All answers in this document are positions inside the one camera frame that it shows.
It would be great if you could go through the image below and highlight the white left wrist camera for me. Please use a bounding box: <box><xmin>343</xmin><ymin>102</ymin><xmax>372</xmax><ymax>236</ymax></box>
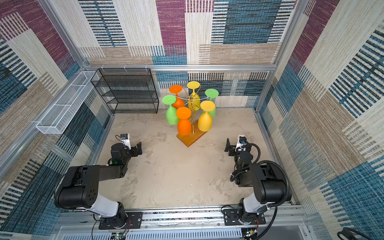
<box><xmin>120</xmin><ymin>134</ymin><xmax>131</xmax><ymax>150</ymax></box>

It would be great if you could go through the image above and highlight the orange wine glass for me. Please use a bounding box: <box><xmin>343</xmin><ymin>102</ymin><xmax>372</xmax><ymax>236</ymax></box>
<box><xmin>177</xmin><ymin>107</ymin><xmax>192</xmax><ymax>136</ymax></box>
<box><xmin>169</xmin><ymin>85</ymin><xmax>185</xmax><ymax>109</ymax></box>

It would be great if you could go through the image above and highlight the yellow wine glass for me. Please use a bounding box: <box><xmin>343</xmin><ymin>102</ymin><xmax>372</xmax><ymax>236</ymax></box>
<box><xmin>198</xmin><ymin>101</ymin><xmax>214</xmax><ymax>132</ymax></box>
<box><xmin>187</xmin><ymin>81</ymin><xmax>201</xmax><ymax>111</ymax></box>

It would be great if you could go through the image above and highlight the orange back wine glass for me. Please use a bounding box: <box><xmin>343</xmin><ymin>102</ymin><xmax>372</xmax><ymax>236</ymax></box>
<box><xmin>169</xmin><ymin>85</ymin><xmax>185</xmax><ymax>109</ymax></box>

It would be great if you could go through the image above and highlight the yellow front wine glass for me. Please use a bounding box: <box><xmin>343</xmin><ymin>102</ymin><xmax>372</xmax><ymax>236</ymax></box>
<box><xmin>198</xmin><ymin>101</ymin><xmax>214</xmax><ymax>132</ymax></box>

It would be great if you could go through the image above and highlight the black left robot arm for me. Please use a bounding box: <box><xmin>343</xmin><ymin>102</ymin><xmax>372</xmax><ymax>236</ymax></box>
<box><xmin>54</xmin><ymin>142</ymin><xmax>143</xmax><ymax>231</ymax></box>

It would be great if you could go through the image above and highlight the black mesh shelf rack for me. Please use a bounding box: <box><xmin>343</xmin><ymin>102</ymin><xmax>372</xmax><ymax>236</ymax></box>
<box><xmin>91</xmin><ymin>68</ymin><xmax>159</xmax><ymax>114</ymax></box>

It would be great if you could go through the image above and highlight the white mesh wall basket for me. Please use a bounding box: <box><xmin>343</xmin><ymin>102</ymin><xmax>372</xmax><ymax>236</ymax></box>
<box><xmin>36</xmin><ymin>71</ymin><xmax>95</xmax><ymax>135</ymax></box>

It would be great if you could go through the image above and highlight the gold wire wine glass rack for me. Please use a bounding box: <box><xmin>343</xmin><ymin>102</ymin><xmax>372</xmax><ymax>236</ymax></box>
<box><xmin>170</xmin><ymin>86</ymin><xmax>210</xmax><ymax>147</ymax></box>

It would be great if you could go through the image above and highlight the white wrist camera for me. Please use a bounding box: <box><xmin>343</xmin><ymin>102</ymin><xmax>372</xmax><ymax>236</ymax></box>
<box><xmin>120</xmin><ymin>134</ymin><xmax>131</xmax><ymax>150</ymax></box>
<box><xmin>235</xmin><ymin>135</ymin><xmax>247</xmax><ymax>152</ymax></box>

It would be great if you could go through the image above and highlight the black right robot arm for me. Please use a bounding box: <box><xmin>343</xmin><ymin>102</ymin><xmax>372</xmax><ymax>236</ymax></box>
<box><xmin>221</xmin><ymin>135</ymin><xmax>292</xmax><ymax>226</ymax></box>

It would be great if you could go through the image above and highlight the orange front wine glass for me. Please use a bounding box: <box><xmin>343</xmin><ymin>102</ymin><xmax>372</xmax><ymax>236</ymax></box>
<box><xmin>177</xmin><ymin>107</ymin><xmax>192</xmax><ymax>136</ymax></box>

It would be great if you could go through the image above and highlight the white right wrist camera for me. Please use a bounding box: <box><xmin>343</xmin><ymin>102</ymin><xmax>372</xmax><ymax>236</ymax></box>
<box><xmin>235</xmin><ymin>135</ymin><xmax>247</xmax><ymax>152</ymax></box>

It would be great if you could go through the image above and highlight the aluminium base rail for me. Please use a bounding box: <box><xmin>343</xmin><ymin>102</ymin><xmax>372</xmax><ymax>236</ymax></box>
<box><xmin>50</xmin><ymin>204</ymin><xmax>316</xmax><ymax>240</ymax></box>

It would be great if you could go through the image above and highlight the green wine glass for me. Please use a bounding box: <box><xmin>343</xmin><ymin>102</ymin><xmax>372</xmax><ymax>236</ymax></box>
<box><xmin>205</xmin><ymin>89</ymin><xmax>219</xmax><ymax>118</ymax></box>
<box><xmin>162</xmin><ymin>95</ymin><xmax>180</xmax><ymax>125</ymax></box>

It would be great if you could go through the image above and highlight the yellow back wine glass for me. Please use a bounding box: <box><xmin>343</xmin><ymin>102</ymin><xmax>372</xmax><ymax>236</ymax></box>
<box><xmin>187</xmin><ymin>81</ymin><xmax>201</xmax><ymax>111</ymax></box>

